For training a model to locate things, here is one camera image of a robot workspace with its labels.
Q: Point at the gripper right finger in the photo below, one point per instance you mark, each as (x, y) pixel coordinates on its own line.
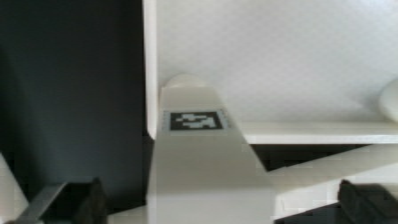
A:
(367, 206)

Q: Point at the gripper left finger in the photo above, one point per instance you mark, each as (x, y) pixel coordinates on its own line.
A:
(70, 203)

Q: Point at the white bracket desk leg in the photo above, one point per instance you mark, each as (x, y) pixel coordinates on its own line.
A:
(209, 188)

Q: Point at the white desk top tray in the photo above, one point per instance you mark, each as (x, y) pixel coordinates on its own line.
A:
(296, 56)

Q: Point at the white far left desk leg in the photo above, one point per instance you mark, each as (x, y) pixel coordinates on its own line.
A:
(14, 199)

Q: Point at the white front fence bar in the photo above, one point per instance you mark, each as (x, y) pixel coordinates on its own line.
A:
(307, 182)

